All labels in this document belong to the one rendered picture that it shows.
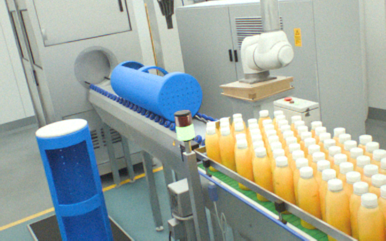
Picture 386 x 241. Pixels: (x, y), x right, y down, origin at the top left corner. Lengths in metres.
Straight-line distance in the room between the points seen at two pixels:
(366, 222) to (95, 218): 2.01
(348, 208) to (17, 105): 6.16
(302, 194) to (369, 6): 3.64
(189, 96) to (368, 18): 2.79
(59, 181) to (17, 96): 4.35
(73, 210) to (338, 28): 2.45
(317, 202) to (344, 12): 2.60
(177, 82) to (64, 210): 0.95
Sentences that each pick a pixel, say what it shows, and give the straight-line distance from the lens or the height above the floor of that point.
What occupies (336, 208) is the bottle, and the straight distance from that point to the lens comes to 1.40.
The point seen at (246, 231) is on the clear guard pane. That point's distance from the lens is 1.71.
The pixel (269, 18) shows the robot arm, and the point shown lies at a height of 1.45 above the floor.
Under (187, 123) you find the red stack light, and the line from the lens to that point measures 1.64.
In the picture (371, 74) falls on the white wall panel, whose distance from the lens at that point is 5.09.
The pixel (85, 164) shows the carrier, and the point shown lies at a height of 0.75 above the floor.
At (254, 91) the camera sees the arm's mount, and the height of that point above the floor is 1.06.
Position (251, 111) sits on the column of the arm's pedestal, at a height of 0.91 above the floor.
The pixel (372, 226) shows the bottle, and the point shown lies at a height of 1.02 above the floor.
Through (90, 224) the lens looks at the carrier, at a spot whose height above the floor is 0.34.
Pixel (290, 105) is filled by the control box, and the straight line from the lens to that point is 2.12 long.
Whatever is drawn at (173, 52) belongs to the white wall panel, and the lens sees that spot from 7.94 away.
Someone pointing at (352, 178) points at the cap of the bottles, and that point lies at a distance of 1.43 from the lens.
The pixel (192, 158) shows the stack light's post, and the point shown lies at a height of 1.08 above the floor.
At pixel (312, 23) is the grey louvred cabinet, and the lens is 3.68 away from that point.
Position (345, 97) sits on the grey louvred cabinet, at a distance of 4.03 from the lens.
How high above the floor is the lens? 1.71
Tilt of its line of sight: 16 degrees down
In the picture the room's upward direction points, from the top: 9 degrees counter-clockwise
